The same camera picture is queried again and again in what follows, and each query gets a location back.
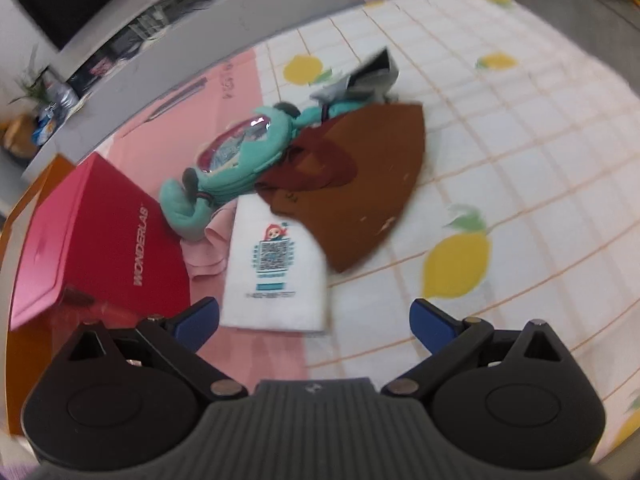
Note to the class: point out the blue snack bags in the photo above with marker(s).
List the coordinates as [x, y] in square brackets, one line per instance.
[47, 125]

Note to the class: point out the white plastic bag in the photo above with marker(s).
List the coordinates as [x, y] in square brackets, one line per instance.
[62, 92]

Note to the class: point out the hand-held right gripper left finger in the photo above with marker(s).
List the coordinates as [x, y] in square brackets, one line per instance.
[197, 322]

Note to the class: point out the pink cloth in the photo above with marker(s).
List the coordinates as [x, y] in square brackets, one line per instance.
[210, 255]

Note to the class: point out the brown cloth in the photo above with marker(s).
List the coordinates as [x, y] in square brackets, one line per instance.
[370, 175]

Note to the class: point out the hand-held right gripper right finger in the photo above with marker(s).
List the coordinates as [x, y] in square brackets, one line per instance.
[430, 322]

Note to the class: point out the red storage box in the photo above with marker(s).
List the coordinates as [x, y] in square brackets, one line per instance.
[100, 230]

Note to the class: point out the white towel pack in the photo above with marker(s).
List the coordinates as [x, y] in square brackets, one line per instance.
[280, 300]

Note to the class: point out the teal plush pouch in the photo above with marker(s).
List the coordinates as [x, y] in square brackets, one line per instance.
[235, 165]

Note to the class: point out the silver plastic bag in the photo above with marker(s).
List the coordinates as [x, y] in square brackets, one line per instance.
[370, 80]

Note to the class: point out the pink table mat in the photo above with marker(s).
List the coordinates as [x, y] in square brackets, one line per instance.
[165, 125]

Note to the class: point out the green plant in glass vase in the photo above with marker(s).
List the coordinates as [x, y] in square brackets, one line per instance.
[32, 87]

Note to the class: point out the lemon print tablecloth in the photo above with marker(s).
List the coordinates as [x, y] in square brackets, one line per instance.
[525, 160]

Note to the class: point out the golden vase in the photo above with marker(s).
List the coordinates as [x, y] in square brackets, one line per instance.
[17, 135]

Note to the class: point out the maroon cloth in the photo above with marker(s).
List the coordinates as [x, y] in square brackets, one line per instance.
[330, 160]

